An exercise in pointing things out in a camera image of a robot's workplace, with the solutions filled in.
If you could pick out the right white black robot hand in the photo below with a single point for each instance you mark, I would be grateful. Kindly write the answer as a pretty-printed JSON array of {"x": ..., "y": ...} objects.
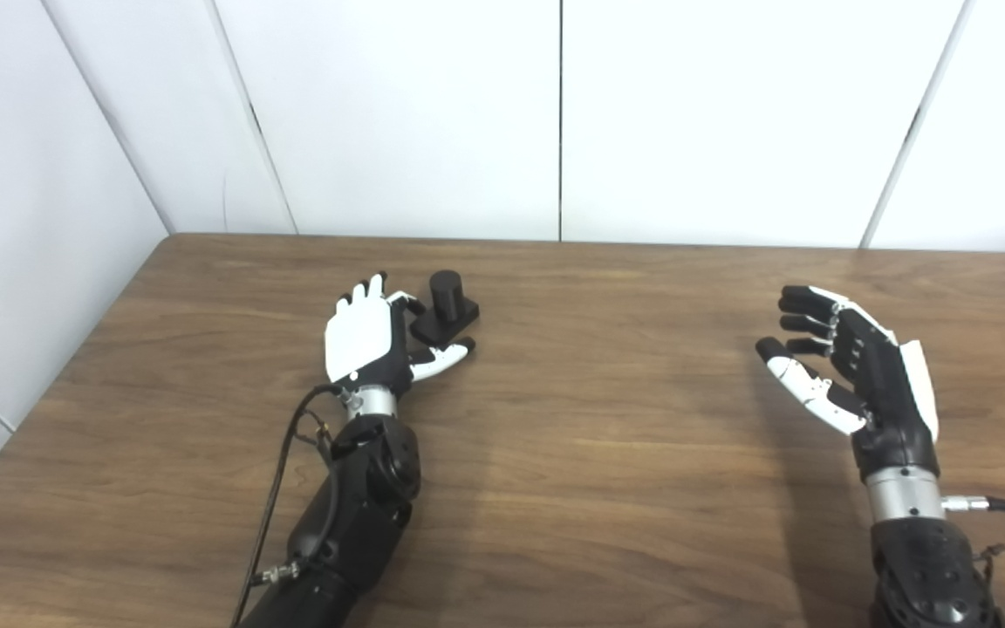
[{"x": 882, "y": 384}]

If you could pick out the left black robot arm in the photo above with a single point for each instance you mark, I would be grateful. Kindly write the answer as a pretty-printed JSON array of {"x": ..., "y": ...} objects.
[{"x": 363, "y": 515}]

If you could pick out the black peg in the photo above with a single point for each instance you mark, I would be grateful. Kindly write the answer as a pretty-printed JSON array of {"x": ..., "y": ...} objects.
[{"x": 446, "y": 296}]

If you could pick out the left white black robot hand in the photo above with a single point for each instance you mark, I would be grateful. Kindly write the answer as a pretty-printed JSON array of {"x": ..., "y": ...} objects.
[{"x": 358, "y": 336}]

